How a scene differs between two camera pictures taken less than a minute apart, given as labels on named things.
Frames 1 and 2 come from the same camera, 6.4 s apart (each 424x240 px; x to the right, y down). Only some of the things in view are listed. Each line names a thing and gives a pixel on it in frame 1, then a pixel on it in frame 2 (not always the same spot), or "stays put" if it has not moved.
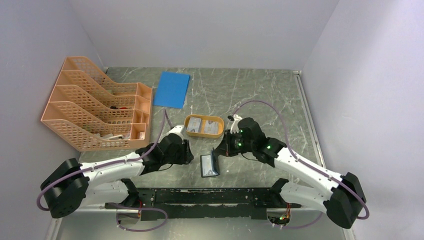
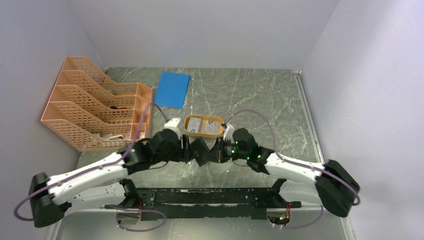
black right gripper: (225, 147) -> (213, 154)
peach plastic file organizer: (92, 113) stays put
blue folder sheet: (171, 90) stays put
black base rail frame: (186, 203) stays put
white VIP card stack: (194, 125) stays put
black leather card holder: (208, 167) -> (199, 151)
